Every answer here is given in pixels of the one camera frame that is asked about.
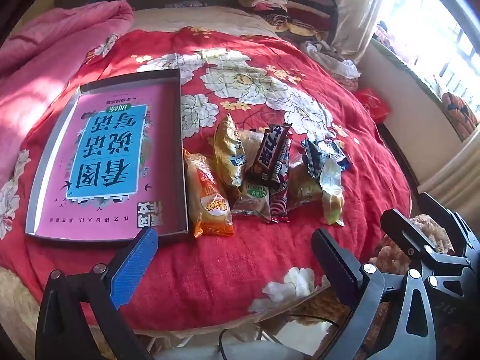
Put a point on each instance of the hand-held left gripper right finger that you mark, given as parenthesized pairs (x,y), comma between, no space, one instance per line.
(337,266)

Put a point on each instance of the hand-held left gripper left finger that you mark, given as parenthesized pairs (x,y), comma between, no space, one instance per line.
(135,266)

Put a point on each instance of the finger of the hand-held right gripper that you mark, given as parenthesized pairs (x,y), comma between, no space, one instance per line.
(408,238)
(446,215)

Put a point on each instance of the light green snack packet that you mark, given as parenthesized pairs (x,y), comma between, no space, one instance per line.
(332,195)

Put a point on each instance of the tan snack packet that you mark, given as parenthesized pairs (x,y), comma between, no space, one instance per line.
(303,187)

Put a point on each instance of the red white snack packet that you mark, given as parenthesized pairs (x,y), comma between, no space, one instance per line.
(279,202)

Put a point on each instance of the orange snack packet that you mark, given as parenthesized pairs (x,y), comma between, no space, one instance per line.
(210,210)

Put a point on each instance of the clear cracker packet green label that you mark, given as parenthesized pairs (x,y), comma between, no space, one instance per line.
(253,198)

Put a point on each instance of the dark green snack packet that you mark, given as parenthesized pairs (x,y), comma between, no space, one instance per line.
(311,157)

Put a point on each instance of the grey shallow box pink bottom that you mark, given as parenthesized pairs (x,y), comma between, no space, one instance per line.
(112,138)

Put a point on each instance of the brown chocolate bar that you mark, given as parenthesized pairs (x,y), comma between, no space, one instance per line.
(268,150)

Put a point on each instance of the yellow gold snack packet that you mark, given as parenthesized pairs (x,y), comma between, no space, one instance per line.
(227,150)

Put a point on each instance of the clear plastic snack packet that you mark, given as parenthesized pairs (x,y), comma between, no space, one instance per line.
(251,138)

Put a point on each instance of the red floral bedspread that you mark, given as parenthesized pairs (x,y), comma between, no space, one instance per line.
(225,270)

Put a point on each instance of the orange black patterned cushion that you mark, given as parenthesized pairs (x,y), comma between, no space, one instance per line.
(459,114)

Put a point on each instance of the red plastic bag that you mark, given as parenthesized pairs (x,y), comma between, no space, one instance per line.
(371,105)

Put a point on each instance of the window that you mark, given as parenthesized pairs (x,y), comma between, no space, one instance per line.
(431,26)

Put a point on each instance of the white crumpled cloth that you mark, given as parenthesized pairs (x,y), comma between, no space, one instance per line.
(333,62)

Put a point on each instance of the pink quilt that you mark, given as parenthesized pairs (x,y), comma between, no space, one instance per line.
(45,63)

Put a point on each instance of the cream curtain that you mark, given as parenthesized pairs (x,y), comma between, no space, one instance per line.
(356,7)

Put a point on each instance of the beige bed sheet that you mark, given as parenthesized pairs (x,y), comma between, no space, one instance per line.
(195,18)

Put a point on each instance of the pile of folded clothes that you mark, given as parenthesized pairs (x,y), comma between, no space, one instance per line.
(292,7)

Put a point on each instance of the dark patterned pillow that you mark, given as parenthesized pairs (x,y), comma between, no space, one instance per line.
(183,5)

